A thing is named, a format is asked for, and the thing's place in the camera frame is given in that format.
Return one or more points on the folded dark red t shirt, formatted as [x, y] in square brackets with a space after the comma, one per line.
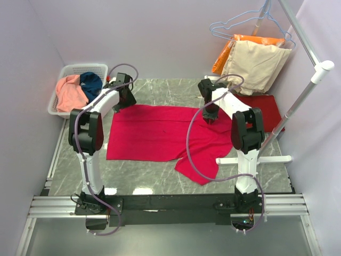
[268, 106]

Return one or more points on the salmon pink t shirt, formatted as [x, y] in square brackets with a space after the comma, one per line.
[70, 94]

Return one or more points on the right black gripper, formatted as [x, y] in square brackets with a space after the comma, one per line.
[211, 117]

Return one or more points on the black base beam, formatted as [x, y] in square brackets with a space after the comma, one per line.
[169, 209]

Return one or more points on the pink red t shirt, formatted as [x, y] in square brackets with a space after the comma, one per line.
[166, 133]

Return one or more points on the aluminium rail frame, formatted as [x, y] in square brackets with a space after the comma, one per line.
[63, 207]

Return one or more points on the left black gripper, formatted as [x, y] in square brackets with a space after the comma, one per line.
[131, 101]

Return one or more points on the white plastic laundry basket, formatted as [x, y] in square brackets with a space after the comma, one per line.
[100, 69]

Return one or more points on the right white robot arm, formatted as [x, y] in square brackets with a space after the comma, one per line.
[247, 136]

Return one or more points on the metal clothes rack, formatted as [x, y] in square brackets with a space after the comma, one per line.
[309, 83]

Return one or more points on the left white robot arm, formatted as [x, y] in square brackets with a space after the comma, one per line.
[86, 137]

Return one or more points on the beige hanging garment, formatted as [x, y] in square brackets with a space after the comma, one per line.
[258, 64]

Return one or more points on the blue wire hanger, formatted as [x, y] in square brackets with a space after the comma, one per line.
[259, 23]

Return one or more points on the dark blue t shirt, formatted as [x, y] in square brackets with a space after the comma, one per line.
[91, 85]

